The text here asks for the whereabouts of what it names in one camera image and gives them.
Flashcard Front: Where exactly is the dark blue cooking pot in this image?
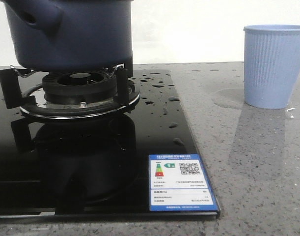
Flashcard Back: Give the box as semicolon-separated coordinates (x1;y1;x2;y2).
4;0;133;72

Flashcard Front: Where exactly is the light blue ribbed cup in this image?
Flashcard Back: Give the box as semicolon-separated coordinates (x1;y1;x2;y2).
244;25;300;109

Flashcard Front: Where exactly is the blue energy label sticker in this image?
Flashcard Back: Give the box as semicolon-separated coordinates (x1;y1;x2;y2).
149;154;219;213

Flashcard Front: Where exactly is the black gas burner head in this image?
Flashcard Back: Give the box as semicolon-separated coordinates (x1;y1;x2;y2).
42;71;117;105

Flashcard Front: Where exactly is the black glass gas stove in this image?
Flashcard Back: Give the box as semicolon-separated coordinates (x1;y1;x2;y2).
0;69;220;223

